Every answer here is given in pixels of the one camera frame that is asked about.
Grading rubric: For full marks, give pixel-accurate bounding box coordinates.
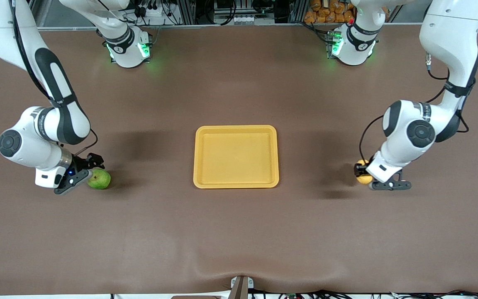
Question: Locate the yellow potato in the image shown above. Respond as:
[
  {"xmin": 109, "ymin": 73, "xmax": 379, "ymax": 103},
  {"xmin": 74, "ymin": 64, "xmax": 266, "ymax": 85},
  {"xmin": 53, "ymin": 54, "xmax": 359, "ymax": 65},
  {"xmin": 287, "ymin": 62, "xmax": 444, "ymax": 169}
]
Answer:
[{"xmin": 356, "ymin": 159, "xmax": 374, "ymax": 185}]

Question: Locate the green apple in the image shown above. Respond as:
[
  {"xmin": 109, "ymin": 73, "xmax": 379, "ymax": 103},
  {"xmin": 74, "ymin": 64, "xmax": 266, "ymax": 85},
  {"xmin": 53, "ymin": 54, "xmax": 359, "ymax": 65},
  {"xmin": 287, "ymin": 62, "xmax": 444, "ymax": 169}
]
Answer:
[{"xmin": 88, "ymin": 168, "xmax": 112, "ymax": 190}]

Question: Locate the yellow plastic tray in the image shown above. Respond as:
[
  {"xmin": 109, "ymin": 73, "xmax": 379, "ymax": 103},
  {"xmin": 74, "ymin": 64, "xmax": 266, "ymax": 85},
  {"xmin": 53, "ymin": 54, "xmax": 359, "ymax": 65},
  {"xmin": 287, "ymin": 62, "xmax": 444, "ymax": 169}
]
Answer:
[{"xmin": 193, "ymin": 125, "xmax": 280, "ymax": 189}]

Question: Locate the brown table mat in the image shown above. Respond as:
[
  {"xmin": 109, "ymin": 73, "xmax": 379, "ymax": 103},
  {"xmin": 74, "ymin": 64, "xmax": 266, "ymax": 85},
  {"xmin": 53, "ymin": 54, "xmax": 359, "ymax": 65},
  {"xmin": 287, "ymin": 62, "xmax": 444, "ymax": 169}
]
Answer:
[{"xmin": 0, "ymin": 23, "xmax": 478, "ymax": 296}]

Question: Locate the white power strip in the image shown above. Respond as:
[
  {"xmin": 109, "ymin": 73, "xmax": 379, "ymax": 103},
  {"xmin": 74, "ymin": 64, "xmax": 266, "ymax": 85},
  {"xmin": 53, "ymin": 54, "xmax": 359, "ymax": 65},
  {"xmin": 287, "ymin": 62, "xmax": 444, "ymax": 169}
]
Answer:
[{"xmin": 137, "ymin": 3, "xmax": 169, "ymax": 19}]

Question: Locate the orange packaged goods pile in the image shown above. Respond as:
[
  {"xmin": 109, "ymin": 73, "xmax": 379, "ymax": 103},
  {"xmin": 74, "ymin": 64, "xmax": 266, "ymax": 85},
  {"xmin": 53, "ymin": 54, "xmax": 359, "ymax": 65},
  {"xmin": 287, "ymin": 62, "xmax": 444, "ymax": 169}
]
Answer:
[{"xmin": 304, "ymin": 0, "xmax": 358, "ymax": 24}]

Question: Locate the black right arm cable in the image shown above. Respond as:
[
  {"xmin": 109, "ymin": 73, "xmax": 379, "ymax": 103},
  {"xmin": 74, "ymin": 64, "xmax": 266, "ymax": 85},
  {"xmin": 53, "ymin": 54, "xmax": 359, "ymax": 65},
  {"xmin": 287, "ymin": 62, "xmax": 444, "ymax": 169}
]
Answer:
[{"xmin": 9, "ymin": 0, "xmax": 98, "ymax": 157}]

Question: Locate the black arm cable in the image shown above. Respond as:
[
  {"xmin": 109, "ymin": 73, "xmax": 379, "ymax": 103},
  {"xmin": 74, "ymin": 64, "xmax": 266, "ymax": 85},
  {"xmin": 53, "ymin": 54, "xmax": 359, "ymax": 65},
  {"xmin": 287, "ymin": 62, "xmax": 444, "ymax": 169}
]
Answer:
[
  {"xmin": 9, "ymin": 0, "xmax": 98, "ymax": 157},
  {"xmin": 358, "ymin": 52, "xmax": 471, "ymax": 163}
]

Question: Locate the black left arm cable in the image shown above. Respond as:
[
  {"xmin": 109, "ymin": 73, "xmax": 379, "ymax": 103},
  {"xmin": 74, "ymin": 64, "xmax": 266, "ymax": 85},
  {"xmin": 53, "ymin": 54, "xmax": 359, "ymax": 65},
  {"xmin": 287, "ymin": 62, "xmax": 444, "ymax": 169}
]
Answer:
[{"xmin": 358, "ymin": 52, "xmax": 471, "ymax": 163}]

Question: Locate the brown strap with metal bracket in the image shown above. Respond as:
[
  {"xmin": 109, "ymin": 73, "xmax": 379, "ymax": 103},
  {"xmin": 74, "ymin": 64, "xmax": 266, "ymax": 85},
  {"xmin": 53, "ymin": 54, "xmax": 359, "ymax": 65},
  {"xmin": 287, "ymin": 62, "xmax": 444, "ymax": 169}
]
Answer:
[{"xmin": 230, "ymin": 275, "xmax": 254, "ymax": 299}]

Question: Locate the silver table edge rail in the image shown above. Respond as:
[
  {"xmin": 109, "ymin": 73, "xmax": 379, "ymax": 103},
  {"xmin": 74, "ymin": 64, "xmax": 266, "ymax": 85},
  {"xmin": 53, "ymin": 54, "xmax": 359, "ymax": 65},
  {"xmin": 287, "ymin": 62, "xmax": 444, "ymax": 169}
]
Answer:
[{"xmin": 38, "ymin": 23, "xmax": 478, "ymax": 32}]

